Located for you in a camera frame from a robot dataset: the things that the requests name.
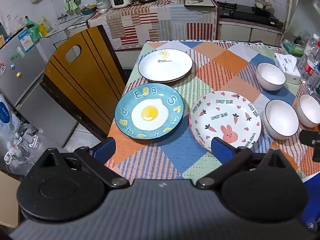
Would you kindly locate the blue plate with egg print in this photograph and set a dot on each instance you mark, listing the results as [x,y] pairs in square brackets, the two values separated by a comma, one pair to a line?
[150,112]

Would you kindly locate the white tissue pack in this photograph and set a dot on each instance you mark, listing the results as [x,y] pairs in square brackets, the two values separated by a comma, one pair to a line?
[287,66]

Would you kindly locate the white tray with dark rim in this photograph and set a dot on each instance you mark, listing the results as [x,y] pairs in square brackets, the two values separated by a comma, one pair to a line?
[199,2]

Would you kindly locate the silver refrigerator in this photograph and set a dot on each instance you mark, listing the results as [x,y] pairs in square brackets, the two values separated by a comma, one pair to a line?
[25,80]

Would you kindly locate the clear plastic bags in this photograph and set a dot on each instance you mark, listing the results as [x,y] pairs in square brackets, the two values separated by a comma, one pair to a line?
[22,150]

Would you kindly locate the white lower cabinet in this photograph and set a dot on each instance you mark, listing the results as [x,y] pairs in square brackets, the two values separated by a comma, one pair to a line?
[250,33]

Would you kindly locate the green hanging cloth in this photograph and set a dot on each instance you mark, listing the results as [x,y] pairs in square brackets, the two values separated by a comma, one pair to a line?
[70,5]

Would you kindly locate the wooden chair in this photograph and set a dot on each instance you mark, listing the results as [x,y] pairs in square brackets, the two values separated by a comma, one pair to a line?
[82,80]

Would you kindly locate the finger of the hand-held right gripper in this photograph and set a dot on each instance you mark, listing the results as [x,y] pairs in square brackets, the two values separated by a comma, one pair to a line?
[308,136]

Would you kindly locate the black gas stove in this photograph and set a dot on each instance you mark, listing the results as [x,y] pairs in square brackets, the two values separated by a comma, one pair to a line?
[247,15]

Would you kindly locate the yellow detergent bottle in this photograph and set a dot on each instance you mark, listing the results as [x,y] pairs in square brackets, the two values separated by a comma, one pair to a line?
[43,27]

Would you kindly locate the cream pot with lid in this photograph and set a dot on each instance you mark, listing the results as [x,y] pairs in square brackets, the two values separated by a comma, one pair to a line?
[263,4]

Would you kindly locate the blue plastic object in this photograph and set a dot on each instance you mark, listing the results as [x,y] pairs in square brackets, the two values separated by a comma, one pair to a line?
[312,200]

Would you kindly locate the striped patchwork counter cloth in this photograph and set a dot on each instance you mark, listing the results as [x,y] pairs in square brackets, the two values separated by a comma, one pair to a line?
[150,25]

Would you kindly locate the white ribbed bowl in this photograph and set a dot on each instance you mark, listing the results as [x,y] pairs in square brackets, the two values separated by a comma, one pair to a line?
[271,76]
[310,112]
[281,121]

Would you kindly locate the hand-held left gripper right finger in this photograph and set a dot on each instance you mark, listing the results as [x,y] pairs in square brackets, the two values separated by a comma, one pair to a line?
[221,147]

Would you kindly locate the patchwork tablecloth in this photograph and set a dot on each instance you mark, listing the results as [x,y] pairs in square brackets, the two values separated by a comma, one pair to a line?
[175,155]

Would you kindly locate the white sack with blue print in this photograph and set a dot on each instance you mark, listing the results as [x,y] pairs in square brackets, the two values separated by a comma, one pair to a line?
[8,117]

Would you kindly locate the red label water bottle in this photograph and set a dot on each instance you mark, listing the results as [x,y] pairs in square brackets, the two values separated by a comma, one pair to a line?
[310,68]

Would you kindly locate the green label water bottle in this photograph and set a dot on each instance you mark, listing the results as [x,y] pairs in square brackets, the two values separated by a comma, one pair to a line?
[317,85]

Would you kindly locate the blue label water bottle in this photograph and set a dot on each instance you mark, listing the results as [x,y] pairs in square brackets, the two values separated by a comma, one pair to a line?
[312,46]

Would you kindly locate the pink plate with rabbit print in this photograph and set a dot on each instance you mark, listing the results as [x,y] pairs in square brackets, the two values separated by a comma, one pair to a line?
[225,117]

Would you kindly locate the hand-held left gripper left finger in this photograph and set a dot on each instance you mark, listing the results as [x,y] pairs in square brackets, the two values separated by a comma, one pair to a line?
[103,148]

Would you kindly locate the green basket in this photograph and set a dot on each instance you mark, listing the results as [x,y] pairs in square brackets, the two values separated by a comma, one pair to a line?
[295,47]

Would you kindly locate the white plate with sun print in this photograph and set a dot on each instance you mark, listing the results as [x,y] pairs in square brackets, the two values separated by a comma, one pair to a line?
[165,66]

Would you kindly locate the blue bowl with food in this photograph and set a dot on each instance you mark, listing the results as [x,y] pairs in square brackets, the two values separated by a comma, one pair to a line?
[88,10]

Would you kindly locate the pale green bowl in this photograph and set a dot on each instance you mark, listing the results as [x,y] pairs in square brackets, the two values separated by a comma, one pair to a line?
[103,2]

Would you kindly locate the cardboard box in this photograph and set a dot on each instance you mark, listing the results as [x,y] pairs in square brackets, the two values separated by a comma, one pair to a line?
[8,200]

